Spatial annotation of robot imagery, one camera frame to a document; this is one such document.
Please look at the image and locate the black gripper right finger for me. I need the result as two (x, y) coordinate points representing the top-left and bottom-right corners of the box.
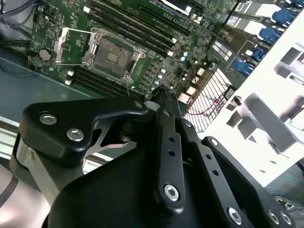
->
(165, 87), (299, 228)

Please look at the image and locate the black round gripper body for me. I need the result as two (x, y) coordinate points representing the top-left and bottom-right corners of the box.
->
(44, 142), (247, 228)

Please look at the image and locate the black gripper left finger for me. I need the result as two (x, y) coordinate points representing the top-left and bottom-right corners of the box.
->
(19, 86), (187, 211)

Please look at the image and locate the metal socket cover frame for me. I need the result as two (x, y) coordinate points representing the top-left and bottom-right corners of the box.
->
(54, 27), (95, 67)

